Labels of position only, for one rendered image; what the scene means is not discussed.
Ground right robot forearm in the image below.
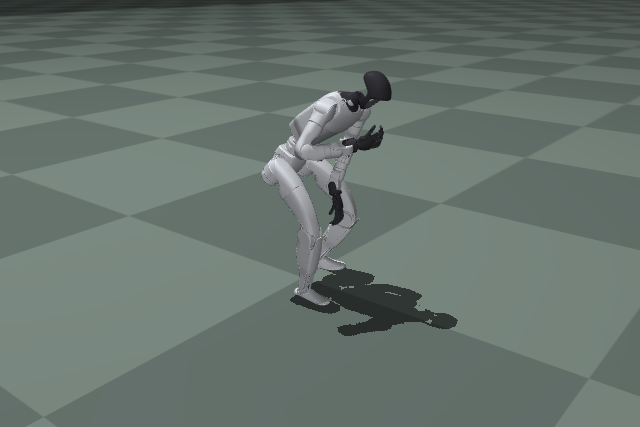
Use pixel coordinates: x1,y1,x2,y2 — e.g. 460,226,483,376
301,139,353,162

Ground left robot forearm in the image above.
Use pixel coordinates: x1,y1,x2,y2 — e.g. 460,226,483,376
327,153,353,191

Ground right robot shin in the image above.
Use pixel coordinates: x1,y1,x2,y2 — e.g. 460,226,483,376
296,228,322,294

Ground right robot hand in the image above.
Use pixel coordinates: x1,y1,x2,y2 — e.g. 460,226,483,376
342,125,384,153

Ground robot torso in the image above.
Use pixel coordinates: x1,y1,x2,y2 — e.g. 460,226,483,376
272,91,364,173

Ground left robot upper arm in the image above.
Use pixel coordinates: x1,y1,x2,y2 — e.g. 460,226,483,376
339,107,371,156

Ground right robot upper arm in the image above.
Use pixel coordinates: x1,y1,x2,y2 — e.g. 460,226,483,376
294,98,337,160

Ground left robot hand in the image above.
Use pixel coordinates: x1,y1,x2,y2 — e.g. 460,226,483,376
328,182,344,226

